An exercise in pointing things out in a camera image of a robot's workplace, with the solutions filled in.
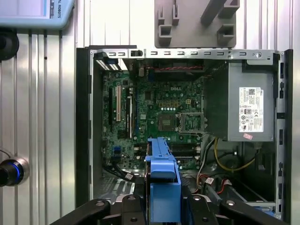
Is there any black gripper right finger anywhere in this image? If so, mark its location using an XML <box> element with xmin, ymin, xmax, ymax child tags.
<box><xmin>180</xmin><ymin>195</ymin><xmax>290</xmax><ymax>225</ymax></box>

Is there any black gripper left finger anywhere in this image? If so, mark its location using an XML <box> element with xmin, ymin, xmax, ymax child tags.
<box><xmin>48</xmin><ymin>195</ymin><xmax>148</xmax><ymax>225</ymax></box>

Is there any hard disk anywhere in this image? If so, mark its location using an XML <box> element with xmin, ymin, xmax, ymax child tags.
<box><xmin>144</xmin><ymin>137</ymin><xmax>182</xmax><ymax>225</ymax></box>

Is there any grey metal disk bay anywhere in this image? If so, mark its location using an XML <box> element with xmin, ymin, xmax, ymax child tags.
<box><xmin>93</xmin><ymin>175</ymin><xmax>146</xmax><ymax>204</ymax></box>

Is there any black RAM slot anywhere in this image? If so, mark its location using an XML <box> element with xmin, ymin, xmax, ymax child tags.
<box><xmin>134</xmin><ymin>146</ymin><xmax>202</xmax><ymax>151</ymax></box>
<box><xmin>174</xmin><ymin>156</ymin><xmax>202</xmax><ymax>161</ymax></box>
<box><xmin>134</xmin><ymin>143</ymin><xmax>202</xmax><ymax>148</ymax></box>
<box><xmin>135</xmin><ymin>152</ymin><xmax>202</xmax><ymax>157</ymax></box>

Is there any metal socket cover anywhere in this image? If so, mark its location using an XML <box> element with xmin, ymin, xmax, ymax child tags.
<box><xmin>175</xmin><ymin>112</ymin><xmax>209</xmax><ymax>135</ymax></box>

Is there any CPU socket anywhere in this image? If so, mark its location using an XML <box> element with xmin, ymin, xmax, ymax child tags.
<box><xmin>158</xmin><ymin>112</ymin><xmax>176</xmax><ymax>132</ymax></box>

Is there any long black expansion slot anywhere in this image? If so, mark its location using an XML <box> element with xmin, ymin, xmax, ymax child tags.
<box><xmin>126</xmin><ymin>87</ymin><xmax>137</xmax><ymax>139</ymax></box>

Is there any thin black expansion slot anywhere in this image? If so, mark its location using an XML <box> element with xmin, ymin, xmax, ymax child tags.
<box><xmin>107</xmin><ymin>86</ymin><xmax>113</xmax><ymax>129</ymax></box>

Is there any black open PC case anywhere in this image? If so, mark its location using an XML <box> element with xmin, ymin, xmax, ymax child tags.
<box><xmin>75</xmin><ymin>45</ymin><xmax>293</xmax><ymax>225</ymax></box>

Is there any grey power supply unit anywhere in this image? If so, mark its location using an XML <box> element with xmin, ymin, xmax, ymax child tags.
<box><xmin>202</xmin><ymin>60</ymin><xmax>276</xmax><ymax>143</ymax></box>

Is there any beige expansion slot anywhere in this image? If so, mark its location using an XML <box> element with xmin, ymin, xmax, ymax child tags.
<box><xmin>115</xmin><ymin>85</ymin><xmax>122</xmax><ymax>122</ymax></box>

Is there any green motherboard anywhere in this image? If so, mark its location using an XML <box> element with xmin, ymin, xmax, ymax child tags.
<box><xmin>100</xmin><ymin>70</ymin><xmax>204</xmax><ymax>172</ymax></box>

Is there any grey parts rack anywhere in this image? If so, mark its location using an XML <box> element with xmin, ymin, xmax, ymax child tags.
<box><xmin>154</xmin><ymin>0</ymin><xmax>241</xmax><ymax>49</ymax></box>

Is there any pale blue teach pendant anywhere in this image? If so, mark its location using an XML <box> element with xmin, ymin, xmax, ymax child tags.
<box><xmin>0</xmin><ymin>0</ymin><xmax>75</xmax><ymax>30</ymax></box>

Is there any black round object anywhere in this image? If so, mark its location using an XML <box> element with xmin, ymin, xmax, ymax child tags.
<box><xmin>0</xmin><ymin>28</ymin><xmax>20</xmax><ymax>61</ymax></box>

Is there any black flat cable white label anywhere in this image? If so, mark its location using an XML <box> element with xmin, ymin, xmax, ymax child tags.
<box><xmin>103</xmin><ymin>161</ymin><xmax>141</xmax><ymax>182</ymax></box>

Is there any yellow black wire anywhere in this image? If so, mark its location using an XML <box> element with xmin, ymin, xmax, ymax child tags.
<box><xmin>214</xmin><ymin>138</ymin><xmax>256</xmax><ymax>173</ymax></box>

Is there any pale grey wire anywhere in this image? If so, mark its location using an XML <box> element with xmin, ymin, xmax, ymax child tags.
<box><xmin>196</xmin><ymin>137</ymin><xmax>218</xmax><ymax>179</ymax></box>

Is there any wire locking lever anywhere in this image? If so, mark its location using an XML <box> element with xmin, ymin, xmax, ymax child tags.
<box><xmin>178</xmin><ymin>132</ymin><xmax>209</xmax><ymax>137</ymax></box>

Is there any round black tool blue ring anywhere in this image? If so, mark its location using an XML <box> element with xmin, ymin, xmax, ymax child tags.
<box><xmin>0</xmin><ymin>156</ymin><xmax>30</xmax><ymax>188</ymax></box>

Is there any red black twisted wire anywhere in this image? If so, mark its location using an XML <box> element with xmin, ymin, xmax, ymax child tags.
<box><xmin>145</xmin><ymin>65</ymin><xmax>204</xmax><ymax>71</ymax></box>

